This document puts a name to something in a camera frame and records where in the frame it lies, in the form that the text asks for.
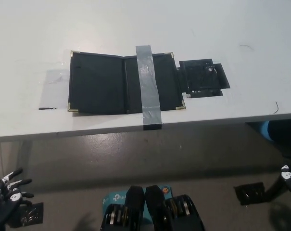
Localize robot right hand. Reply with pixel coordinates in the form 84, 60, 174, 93
265, 155, 291, 202

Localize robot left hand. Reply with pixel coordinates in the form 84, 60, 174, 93
0, 167, 35, 227

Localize black diary with gold corners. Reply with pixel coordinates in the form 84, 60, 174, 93
67, 50, 186, 114

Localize blue object under desk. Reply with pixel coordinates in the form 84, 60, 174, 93
258, 121, 275, 141

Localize robot body black left block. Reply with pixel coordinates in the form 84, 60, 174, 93
99, 185, 146, 231

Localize black tape patch on desk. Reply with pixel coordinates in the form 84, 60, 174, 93
176, 58, 231, 98

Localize black tape patch on floor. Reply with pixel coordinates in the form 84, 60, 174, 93
233, 182, 271, 205
7, 202, 44, 228

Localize teal tp-link box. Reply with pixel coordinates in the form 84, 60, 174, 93
101, 185, 172, 220

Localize clear tape patch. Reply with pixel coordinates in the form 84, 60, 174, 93
38, 69, 71, 110

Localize grey duct tape strip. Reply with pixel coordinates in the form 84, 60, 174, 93
135, 45, 164, 131

